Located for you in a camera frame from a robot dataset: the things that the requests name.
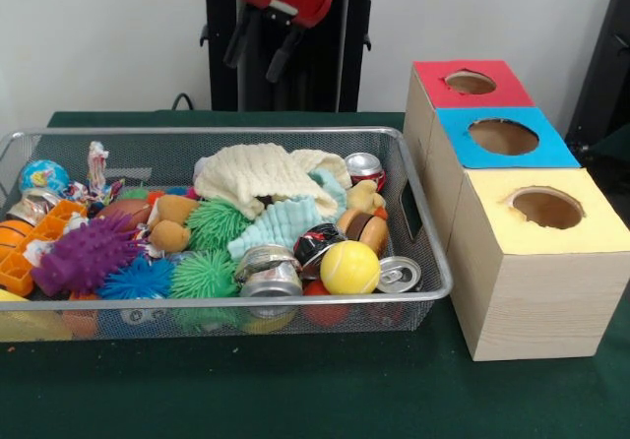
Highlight cream knitted cloth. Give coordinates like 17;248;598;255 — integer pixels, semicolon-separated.
193;144;352;221

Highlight yellow plush duck toy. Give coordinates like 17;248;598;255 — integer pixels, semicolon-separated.
346;180;387;216

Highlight small toy hamburger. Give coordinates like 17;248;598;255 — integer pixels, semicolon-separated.
336;208;389;256

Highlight purple spiky ball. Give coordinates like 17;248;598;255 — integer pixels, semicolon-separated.
31;215;141;296

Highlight clear shallow mesh bin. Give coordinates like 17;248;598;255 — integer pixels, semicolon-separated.
0;127;454;344

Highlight wooden box with three holes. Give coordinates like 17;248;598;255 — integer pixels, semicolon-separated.
402;60;630;362

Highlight red soda can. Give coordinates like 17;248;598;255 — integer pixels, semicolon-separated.
345;153;386;192

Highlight light teal cloth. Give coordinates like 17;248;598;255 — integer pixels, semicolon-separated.
228;168;348;262

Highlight crushed silver can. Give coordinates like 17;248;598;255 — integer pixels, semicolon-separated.
233;245;304;298

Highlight green spiky ball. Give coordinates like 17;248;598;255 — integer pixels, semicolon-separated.
169;250;240;300

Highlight yellow tennis ball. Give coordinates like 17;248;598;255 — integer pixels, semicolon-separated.
320;240;381;295

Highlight blue globe ball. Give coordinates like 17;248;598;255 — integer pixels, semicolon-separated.
20;159;72;197

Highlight silver can with pull tab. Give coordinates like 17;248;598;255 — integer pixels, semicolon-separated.
376;256;422;294

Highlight small orange basketball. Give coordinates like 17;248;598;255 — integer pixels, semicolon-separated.
0;219;32;255

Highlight dark green table cloth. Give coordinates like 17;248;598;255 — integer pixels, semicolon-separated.
0;112;630;439

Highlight black side stand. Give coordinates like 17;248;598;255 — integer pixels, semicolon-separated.
566;0;630;159

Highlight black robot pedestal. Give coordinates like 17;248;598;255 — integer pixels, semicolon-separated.
190;0;397;113

